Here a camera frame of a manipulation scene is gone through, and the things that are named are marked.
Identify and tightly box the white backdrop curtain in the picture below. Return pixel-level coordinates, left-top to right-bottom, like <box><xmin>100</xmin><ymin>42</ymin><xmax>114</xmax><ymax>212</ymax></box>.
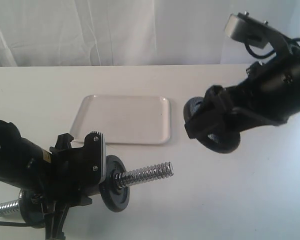
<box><xmin>0</xmin><ymin>0</ymin><xmax>300</xmax><ymax>67</ymax></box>

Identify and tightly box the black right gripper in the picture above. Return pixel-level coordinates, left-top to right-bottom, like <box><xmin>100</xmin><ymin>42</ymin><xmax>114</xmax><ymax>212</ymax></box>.
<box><xmin>185</xmin><ymin>53</ymin><xmax>300</xmax><ymax>139</ymax></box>

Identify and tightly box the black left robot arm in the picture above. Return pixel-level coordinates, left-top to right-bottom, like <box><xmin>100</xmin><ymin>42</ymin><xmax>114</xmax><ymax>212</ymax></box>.
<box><xmin>0</xmin><ymin>120</ymin><xmax>105</xmax><ymax>240</ymax></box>

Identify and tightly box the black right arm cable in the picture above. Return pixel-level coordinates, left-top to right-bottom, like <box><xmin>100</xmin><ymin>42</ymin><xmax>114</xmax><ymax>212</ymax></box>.
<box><xmin>244</xmin><ymin>37</ymin><xmax>300</xmax><ymax>60</ymax></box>

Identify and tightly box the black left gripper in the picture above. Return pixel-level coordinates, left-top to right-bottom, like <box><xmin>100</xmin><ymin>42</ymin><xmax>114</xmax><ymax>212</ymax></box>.
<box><xmin>27</xmin><ymin>133</ymin><xmax>98</xmax><ymax>238</ymax></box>

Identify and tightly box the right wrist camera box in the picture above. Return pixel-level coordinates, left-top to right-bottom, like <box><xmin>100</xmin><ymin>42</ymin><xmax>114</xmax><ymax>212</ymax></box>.
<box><xmin>224</xmin><ymin>12</ymin><xmax>269</xmax><ymax>49</ymax></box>

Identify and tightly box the chrome threaded dumbbell bar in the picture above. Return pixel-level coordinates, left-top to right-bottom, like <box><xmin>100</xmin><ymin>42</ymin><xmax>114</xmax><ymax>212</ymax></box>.
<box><xmin>0</xmin><ymin>162</ymin><xmax>174</xmax><ymax>217</ymax></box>

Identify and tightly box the mounted black weight plate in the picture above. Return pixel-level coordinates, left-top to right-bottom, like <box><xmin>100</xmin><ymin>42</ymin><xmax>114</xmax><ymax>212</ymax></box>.
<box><xmin>18</xmin><ymin>189</ymin><xmax>45</xmax><ymax>229</ymax></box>
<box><xmin>99</xmin><ymin>155</ymin><xmax>130</xmax><ymax>213</ymax></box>

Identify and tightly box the white rectangular tray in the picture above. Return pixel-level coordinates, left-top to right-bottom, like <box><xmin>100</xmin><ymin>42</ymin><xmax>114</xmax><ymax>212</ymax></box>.
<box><xmin>69</xmin><ymin>95</ymin><xmax>171</xmax><ymax>145</ymax></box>

